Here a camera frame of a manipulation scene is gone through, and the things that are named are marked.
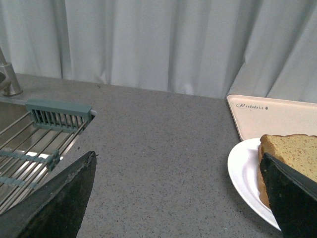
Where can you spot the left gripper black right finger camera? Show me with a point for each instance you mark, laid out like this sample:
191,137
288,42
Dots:
292,198

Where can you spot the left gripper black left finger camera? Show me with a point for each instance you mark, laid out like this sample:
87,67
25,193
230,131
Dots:
56,209

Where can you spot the toast slice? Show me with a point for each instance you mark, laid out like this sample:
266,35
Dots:
298,151
260,182

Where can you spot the white round plate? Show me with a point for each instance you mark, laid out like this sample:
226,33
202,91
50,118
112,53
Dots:
242,167

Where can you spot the steel sink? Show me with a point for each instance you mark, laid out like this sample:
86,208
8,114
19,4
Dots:
15,138

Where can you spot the green and steel drying rack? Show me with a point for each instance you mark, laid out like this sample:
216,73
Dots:
37,138

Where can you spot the beige rabbit tray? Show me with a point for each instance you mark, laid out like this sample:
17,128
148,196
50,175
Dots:
256,116

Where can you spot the steel faucet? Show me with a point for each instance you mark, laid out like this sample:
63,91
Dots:
9,84

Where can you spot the grey curtain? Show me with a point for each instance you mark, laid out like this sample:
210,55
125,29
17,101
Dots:
213,48

